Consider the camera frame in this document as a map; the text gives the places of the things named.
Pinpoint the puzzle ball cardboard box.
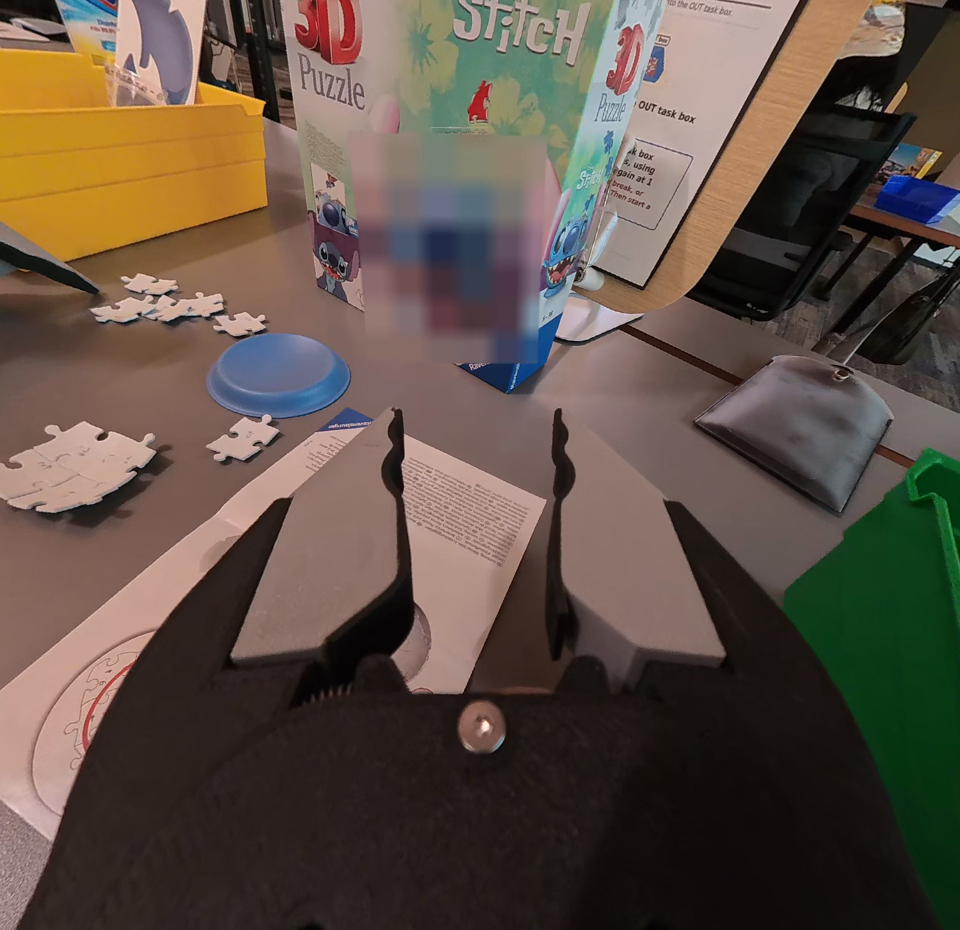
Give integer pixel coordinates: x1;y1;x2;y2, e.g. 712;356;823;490
281;0;669;395

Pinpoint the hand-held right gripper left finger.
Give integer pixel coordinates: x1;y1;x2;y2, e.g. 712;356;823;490
228;407;416;666

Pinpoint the cleaning wipes packet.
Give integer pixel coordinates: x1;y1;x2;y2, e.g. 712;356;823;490
45;0;123;55

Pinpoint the folded paper instruction sheet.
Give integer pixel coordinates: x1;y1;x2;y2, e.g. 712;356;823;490
0;407;547;842

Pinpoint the crumpled shiny plastic bag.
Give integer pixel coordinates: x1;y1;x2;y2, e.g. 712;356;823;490
846;0;910;62

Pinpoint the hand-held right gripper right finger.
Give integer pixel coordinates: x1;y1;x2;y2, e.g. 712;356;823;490
545;408;727;691

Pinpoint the white sign stand base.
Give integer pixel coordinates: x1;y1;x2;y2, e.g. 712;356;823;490
555;266;646;346

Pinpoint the blue plastic bin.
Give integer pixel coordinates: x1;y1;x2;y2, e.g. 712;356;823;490
873;174;960;226

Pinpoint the brown side table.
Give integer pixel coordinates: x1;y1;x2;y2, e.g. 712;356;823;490
821;198;960;338

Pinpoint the black floor bag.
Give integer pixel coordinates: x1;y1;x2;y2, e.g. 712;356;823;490
855;268;960;365

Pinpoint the green plastic bin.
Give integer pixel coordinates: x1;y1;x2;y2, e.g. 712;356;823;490
783;448;960;930

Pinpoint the colourful cardboard box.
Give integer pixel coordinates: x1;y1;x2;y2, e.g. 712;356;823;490
877;144;943;185

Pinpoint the blue round puzzle stand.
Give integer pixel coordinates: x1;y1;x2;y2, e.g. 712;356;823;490
206;333;351;419

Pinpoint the black office chair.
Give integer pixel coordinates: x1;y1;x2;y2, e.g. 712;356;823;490
688;108;920;323

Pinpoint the white card with blue shape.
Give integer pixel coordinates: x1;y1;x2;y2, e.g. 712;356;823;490
112;0;208;109

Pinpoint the white printed sign board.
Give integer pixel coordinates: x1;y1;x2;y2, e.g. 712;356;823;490
585;0;826;289

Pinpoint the dark grey leather pouch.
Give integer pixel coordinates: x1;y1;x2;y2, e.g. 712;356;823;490
693;354;895;512

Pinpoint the assembled pale blue puzzle section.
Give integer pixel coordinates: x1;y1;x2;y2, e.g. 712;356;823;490
1;420;158;514

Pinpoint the dark grey flat panel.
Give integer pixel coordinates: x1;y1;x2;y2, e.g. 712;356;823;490
0;221;101;295

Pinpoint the yellow plastic bin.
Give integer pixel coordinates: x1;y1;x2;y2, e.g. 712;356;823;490
0;48;269;263

